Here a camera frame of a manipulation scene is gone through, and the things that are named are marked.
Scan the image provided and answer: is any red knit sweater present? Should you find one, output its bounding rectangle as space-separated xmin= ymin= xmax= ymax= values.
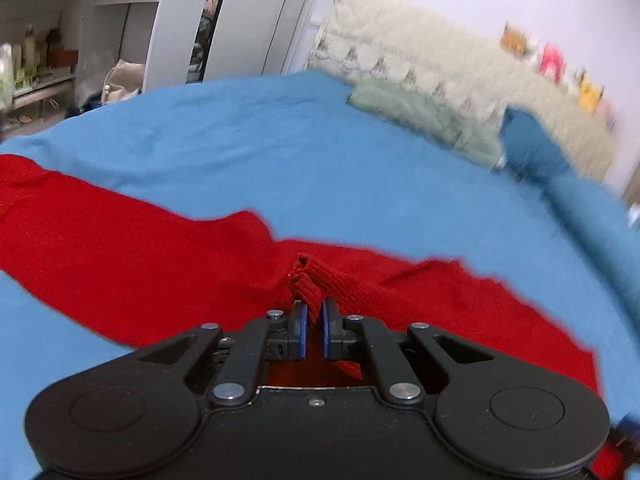
xmin=0 ymin=153 xmax=626 ymax=480

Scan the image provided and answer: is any folded blue duvet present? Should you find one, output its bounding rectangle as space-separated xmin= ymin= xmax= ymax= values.
xmin=544 ymin=172 xmax=639 ymax=325

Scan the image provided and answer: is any dark blue pillow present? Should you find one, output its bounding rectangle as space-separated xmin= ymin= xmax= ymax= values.
xmin=500 ymin=106 xmax=574 ymax=185

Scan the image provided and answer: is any blue bed sheet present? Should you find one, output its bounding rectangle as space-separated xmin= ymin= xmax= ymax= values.
xmin=0 ymin=70 xmax=640 ymax=480

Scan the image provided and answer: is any light pink plush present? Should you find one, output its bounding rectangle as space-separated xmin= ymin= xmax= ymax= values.
xmin=598 ymin=99 xmax=616 ymax=131

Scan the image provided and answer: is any beige bag on floor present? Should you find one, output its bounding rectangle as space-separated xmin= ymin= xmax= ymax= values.
xmin=101 ymin=60 xmax=145 ymax=104

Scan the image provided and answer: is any green pillow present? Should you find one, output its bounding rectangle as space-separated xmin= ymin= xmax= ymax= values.
xmin=347 ymin=79 xmax=506 ymax=170

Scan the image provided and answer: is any yellow pikachu plush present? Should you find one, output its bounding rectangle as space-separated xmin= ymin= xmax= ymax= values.
xmin=578 ymin=72 xmax=604 ymax=115

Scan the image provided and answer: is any pink plush toy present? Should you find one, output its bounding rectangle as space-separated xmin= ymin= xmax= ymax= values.
xmin=538 ymin=44 xmax=566 ymax=84

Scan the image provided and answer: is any brown plush toy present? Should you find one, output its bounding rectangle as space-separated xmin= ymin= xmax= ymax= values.
xmin=499 ymin=22 xmax=529 ymax=58

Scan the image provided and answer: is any white desk shelf unit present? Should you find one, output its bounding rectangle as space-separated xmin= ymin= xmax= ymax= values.
xmin=0 ymin=0 xmax=214 ymax=137

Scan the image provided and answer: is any cream quilted headboard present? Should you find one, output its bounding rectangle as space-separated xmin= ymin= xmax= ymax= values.
xmin=307 ymin=0 xmax=614 ymax=180

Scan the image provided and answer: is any grey white wardrobe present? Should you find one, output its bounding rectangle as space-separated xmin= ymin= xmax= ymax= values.
xmin=186 ymin=0 xmax=306 ymax=82

